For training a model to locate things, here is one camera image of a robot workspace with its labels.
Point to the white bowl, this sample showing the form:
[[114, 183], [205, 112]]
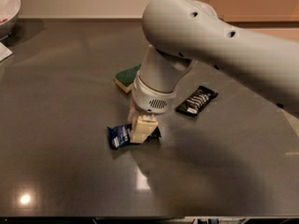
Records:
[[9, 13]]

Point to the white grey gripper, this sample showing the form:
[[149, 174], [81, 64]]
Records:
[[151, 101]]

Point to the blue rxbar wrapper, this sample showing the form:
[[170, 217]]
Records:
[[119, 136]]

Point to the white paper sheet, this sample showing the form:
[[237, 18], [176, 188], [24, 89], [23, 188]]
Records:
[[4, 52]]

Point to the black rxbar wrapper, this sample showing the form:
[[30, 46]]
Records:
[[196, 102]]

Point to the green and yellow sponge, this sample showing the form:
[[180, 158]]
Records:
[[125, 78]]

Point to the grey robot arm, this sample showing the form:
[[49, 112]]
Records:
[[182, 31]]

